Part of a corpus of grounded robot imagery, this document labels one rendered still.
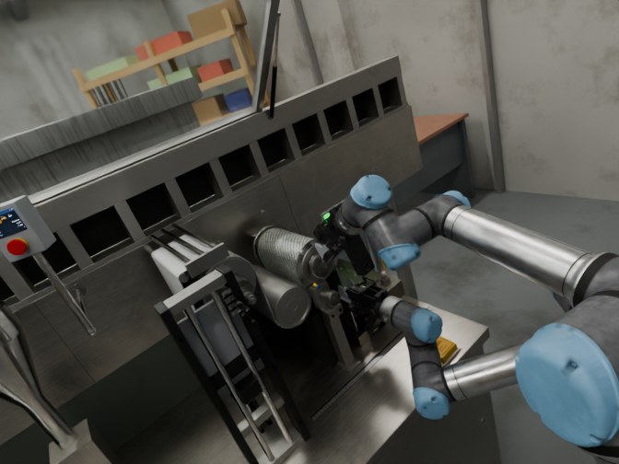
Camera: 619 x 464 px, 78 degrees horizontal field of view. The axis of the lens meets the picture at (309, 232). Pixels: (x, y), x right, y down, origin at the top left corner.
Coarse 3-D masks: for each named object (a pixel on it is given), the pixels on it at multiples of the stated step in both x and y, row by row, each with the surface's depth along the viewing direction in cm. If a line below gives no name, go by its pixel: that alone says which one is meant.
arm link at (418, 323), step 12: (396, 312) 96; (408, 312) 94; (420, 312) 92; (432, 312) 92; (396, 324) 96; (408, 324) 93; (420, 324) 90; (432, 324) 90; (408, 336) 95; (420, 336) 91; (432, 336) 91
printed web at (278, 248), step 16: (272, 240) 118; (288, 240) 113; (304, 240) 109; (272, 256) 117; (288, 256) 109; (208, 272) 90; (256, 272) 98; (272, 272) 124; (288, 272) 112; (256, 288) 103; (256, 304) 110; (272, 320) 107; (256, 400) 105
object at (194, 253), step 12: (180, 228) 109; (156, 240) 106; (180, 240) 99; (192, 240) 102; (204, 240) 93; (168, 252) 100; (180, 252) 92; (192, 252) 94; (204, 252) 86; (216, 252) 87; (180, 264) 90; (192, 264) 84; (204, 264) 86; (192, 276) 84
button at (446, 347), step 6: (438, 342) 112; (444, 342) 111; (450, 342) 110; (438, 348) 110; (444, 348) 109; (450, 348) 108; (456, 348) 110; (444, 354) 107; (450, 354) 109; (444, 360) 107
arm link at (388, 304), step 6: (384, 300) 101; (390, 300) 100; (396, 300) 99; (384, 306) 100; (390, 306) 99; (384, 312) 99; (390, 312) 98; (384, 318) 100; (390, 318) 98; (390, 324) 100
